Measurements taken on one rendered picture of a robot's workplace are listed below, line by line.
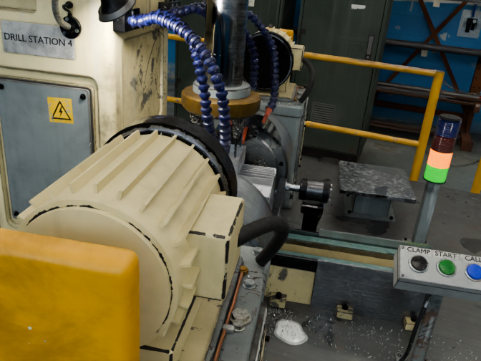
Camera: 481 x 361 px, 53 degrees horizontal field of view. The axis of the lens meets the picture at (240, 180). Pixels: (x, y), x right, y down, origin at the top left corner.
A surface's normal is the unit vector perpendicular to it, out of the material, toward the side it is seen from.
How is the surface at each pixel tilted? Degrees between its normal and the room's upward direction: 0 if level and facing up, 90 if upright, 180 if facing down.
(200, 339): 0
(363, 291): 90
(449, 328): 0
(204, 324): 0
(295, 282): 90
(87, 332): 90
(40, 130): 90
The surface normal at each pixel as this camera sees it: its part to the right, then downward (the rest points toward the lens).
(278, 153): -0.17, 0.38
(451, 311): 0.08, -0.91
